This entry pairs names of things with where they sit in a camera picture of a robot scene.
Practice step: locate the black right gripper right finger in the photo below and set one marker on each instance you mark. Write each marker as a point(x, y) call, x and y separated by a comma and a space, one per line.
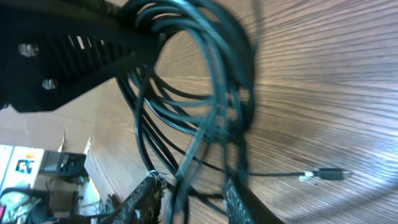
point(243, 207)

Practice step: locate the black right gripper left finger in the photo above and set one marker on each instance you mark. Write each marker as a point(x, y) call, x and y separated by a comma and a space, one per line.
point(143, 205)

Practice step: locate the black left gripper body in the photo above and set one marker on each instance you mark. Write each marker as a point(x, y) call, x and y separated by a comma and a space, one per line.
point(55, 51)

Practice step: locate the background clutter shelf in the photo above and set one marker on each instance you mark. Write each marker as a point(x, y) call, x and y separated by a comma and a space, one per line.
point(42, 186)

